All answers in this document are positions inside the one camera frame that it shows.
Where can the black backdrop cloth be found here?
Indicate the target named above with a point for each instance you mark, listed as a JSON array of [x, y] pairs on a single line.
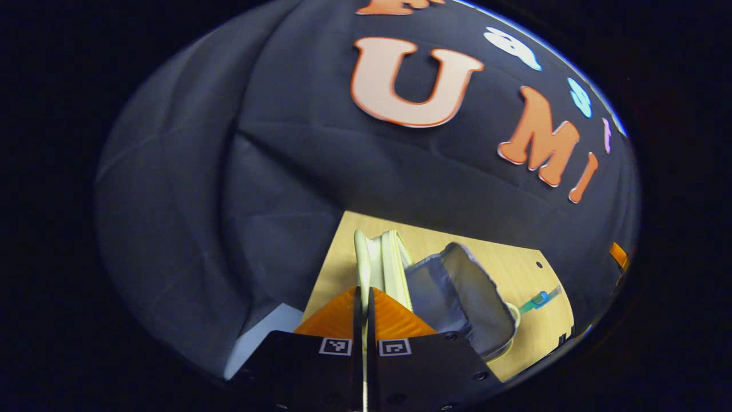
[[274, 171]]

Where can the teal skin care tube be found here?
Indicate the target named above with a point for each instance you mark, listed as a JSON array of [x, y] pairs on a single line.
[[537, 300]]

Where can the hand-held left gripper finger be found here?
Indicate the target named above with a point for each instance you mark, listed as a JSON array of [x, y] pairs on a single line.
[[372, 343], [358, 343]]

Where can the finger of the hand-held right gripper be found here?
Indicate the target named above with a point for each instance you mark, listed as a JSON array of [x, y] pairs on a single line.
[[619, 256]]

